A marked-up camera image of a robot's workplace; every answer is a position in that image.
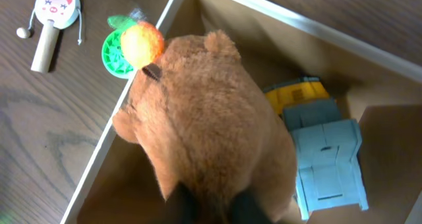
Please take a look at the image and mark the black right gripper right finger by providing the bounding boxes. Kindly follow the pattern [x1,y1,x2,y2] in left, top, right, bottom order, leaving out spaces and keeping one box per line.
[229,190,272,224]

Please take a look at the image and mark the brown plush capybara with orange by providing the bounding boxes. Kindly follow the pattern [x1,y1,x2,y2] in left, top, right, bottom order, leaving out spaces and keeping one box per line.
[112,18,297,223]

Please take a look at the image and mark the white cardboard box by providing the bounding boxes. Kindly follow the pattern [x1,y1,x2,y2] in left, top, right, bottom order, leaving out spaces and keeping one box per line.
[62,0,421,223]

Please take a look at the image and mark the yellow grey toy dump truck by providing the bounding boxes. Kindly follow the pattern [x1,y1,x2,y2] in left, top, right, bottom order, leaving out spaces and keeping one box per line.
[263,76,369,221]

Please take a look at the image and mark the green plastic spinning disc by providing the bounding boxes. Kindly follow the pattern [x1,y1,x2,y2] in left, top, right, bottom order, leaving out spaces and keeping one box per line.
[102,30,134,79]

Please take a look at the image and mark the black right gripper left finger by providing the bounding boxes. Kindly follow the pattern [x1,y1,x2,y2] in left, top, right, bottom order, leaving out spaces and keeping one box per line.
[166,183,199,224]

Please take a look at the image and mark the pig face wooden rattle drum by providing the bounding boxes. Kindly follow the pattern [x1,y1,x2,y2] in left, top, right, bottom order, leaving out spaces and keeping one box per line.
[16,0,83,73]

